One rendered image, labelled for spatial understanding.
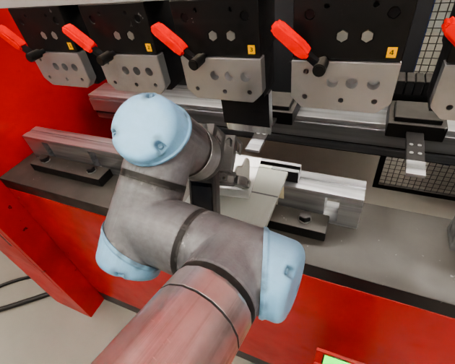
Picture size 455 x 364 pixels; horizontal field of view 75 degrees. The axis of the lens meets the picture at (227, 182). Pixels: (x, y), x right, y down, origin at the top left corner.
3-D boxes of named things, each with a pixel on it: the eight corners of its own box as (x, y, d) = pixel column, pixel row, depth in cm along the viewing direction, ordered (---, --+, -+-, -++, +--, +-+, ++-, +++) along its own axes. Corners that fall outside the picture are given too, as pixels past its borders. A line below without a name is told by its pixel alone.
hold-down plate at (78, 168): (34, 170, 100) (29, 163, 98) (46, 160, 103) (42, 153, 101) (102, 187, 89) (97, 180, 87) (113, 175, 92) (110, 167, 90)
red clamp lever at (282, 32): (274, 21, 39) (328, 71, 41) (282, 12, 42) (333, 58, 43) (266, 32, 41) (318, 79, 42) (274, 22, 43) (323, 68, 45)
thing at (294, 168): (217, 167, 74) (214, 158, 72) (221, 160, 76) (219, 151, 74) (297, 183, 66) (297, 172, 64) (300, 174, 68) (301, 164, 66)
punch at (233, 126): (225, 131, 65) (219, 90, 59) (229, 126, 67) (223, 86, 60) (270, 136, 62) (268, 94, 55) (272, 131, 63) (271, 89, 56)
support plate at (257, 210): (155, 250, 55) (153, 246, 55) (214, 162, 72) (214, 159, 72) (245, 279, 49) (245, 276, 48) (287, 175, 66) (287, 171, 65)
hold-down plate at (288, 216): (203, 212, 76) (201, 204, 74) (211, 197, 80) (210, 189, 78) (324, 242, 65) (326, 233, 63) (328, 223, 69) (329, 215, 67)
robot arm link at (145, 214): (154, 304, 27) (189, 188, 28) (73, 261, 32) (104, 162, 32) (196, 289, 34) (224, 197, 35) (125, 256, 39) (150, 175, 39)
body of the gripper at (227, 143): (245, 144, 55) (227, 123, 43) (239, 191, 54) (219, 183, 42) (206, 141, 57) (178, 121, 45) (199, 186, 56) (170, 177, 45)
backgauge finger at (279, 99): (230, 152, 75) (227, 136, 72) (262, 102, 92) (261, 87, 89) (276, 159, 71) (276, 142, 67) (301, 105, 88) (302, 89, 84)
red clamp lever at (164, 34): (149, 23, 47) (199, 65, 48) (163, 15, 49) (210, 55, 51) (146, 32, 48) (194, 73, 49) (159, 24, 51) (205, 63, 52)
